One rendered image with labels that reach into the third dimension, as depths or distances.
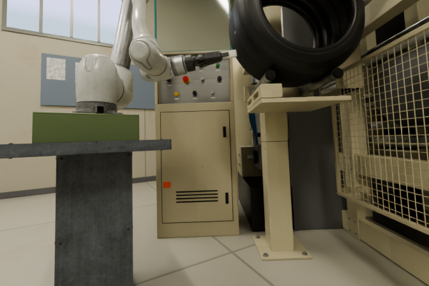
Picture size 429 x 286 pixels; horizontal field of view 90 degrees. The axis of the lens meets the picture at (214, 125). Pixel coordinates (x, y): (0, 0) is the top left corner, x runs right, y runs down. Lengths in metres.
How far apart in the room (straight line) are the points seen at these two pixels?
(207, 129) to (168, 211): 0.61
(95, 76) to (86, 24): 3.02
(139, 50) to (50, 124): 0.39
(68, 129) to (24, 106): 2.84
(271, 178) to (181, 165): 0.59
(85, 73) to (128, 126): 0.28
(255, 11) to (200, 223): 1.27
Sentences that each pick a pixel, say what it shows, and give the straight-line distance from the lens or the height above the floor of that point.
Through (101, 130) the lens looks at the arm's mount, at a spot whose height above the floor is 0.69.
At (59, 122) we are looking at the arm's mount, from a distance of 0.91.
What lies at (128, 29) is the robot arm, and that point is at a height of 1.23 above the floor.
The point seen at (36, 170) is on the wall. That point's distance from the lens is 3.69.
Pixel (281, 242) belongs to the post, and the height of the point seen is 0.06.
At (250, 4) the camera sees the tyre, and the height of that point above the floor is 1.17.
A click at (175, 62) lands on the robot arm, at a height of 0.99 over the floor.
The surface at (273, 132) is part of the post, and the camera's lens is 1.28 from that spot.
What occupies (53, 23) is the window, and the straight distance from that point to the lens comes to 4.00.
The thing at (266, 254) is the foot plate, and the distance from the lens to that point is 1.36.
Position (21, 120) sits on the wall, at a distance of 3.72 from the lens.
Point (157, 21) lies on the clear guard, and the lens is 1.77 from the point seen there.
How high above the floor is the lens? 0.64
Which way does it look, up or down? 4 degrees up
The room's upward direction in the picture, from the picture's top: 2 degrees counter-clockwise
